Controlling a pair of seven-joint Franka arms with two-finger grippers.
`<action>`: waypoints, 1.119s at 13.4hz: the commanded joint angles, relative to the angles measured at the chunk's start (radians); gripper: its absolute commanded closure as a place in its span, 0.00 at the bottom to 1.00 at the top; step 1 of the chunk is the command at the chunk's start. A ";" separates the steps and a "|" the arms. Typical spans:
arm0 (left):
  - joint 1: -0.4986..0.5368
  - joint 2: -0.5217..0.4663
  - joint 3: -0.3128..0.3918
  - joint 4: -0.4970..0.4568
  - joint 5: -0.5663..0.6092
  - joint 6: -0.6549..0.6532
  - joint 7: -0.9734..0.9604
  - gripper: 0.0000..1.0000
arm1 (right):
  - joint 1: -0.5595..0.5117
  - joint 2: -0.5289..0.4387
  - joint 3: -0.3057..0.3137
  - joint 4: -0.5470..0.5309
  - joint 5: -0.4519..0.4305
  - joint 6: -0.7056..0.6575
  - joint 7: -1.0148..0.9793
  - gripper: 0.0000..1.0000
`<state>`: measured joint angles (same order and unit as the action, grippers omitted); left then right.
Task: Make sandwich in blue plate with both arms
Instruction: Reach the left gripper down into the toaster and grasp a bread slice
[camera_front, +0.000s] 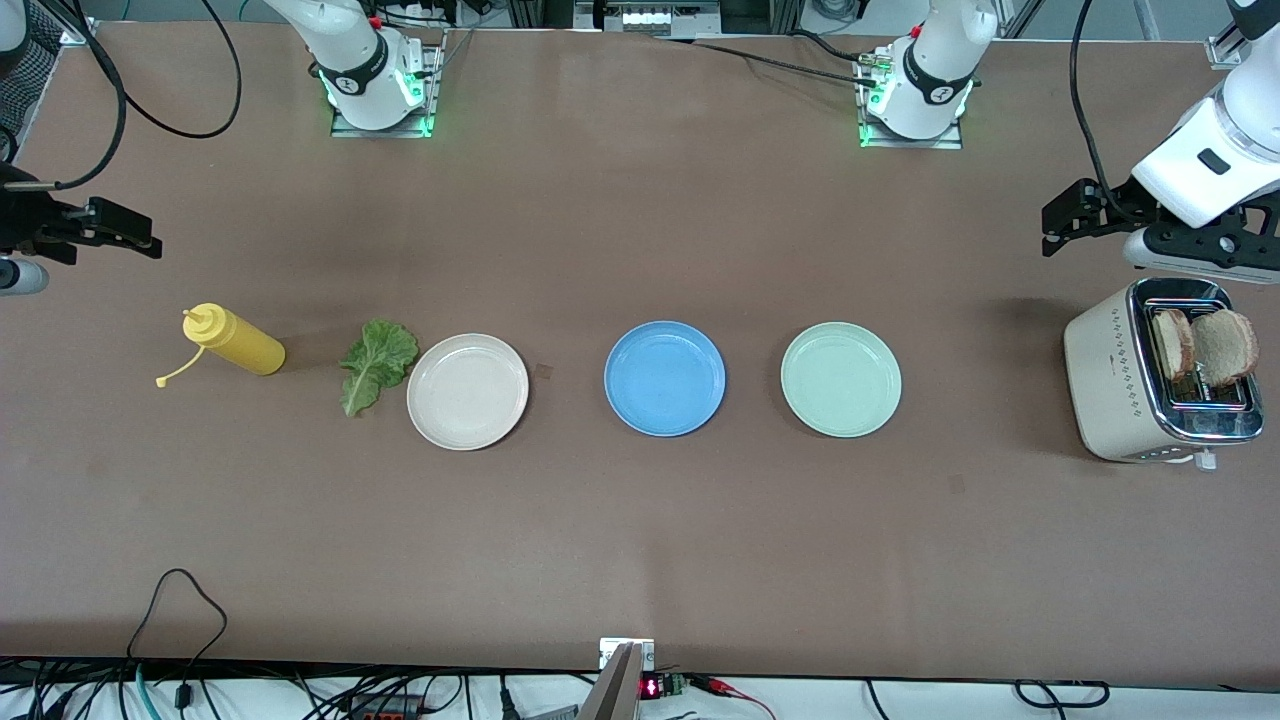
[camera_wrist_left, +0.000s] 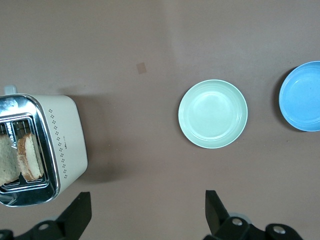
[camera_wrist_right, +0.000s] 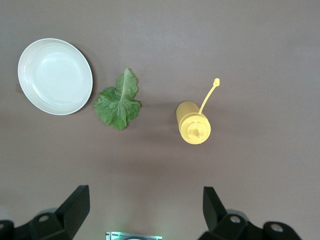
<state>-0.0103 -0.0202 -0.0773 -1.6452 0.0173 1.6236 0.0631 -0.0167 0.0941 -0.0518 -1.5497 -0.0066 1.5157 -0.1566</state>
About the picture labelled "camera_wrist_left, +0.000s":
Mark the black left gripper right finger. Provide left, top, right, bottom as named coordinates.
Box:
left=203, top=189, right=305, bottom=240

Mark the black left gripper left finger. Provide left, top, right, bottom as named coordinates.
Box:
left=0, top=191, right=92, bottom=240

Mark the toasted white bread slice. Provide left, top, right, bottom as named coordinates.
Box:
left=0, top=134, right=20, bottom=187
left=16, top=132, right=44, bottom=182

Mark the pale green round plate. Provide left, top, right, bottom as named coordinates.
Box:
left=178, top=79, right=249, bottom=150

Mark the blue round plate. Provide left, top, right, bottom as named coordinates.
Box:
left=278, top=60, right=320, bottom=133

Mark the beige chrome two-slot toaster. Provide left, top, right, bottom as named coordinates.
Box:
left=0, top=84, right=89, bottom=208

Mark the small brown tape patch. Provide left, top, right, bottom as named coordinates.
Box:
left=136, top=62, right=148, bottom=75

